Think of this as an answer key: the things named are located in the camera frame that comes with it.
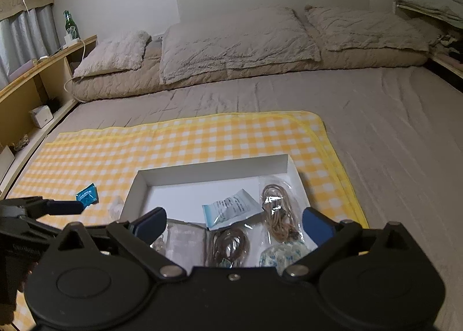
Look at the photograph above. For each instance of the large beige middle pillow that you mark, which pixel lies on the large beige middle pillow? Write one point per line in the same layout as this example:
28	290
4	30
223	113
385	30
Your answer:
236	41

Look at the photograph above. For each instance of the small dried flower bundle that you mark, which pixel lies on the small dried flower bundle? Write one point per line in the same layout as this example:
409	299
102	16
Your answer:
20	145

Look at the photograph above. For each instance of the wooden bedside shelf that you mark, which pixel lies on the wooden bedside shelf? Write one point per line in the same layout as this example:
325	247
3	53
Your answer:
42	84

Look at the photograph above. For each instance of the beige right pillow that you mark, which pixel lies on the beige right pillow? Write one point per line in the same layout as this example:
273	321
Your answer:
342	29

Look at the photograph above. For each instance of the folded tan quilt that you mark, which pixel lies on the folded tan quilt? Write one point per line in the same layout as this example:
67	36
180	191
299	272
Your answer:
146	79

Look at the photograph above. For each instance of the white light-blue sachet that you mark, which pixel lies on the white light-blue sachet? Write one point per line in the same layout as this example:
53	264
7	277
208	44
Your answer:
233	209

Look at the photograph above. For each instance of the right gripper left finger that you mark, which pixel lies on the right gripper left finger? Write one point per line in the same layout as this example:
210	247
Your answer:
135	239

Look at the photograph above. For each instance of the white cardboard box tray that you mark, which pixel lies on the white cardboard box tray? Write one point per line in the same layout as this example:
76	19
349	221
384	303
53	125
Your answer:
272	180

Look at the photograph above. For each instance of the blue foil sachet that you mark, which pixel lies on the blue foil sachet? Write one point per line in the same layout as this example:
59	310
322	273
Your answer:
88	196

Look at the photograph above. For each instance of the grey bed sheet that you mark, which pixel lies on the grey bed sheet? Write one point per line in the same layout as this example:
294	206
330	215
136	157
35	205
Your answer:
397	132

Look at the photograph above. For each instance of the grey window curtain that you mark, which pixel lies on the grey window curtain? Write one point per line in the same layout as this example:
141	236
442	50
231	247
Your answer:
28	31

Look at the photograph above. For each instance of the clear pink-card packet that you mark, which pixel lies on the clear pink-card packet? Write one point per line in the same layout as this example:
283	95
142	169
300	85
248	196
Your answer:
183	243

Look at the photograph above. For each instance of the fluffy white pillow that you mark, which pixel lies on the fluffy white pillow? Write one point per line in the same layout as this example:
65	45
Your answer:
122	52

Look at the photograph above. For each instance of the yellow checkered blanket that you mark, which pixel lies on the yellow checkered blanket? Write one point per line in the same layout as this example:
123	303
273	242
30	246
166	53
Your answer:
110	158

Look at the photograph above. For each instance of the right storage shelf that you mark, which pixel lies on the right storage shelf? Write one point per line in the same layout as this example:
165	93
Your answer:
444	38

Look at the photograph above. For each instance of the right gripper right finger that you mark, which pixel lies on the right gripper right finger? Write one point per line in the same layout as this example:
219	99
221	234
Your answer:
337	243

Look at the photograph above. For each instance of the white tissue box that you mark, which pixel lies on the white tissue box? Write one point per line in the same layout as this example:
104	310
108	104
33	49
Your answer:
41	116

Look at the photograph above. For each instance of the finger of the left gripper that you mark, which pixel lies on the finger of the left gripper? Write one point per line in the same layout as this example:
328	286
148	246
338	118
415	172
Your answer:
38	206

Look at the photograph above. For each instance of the green glass bottle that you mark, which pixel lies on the green glass bottle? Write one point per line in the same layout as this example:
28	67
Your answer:
70	25

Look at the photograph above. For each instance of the blue floral fabric pouch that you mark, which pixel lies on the blue floral fabric pouch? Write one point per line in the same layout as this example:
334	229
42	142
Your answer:
283	255

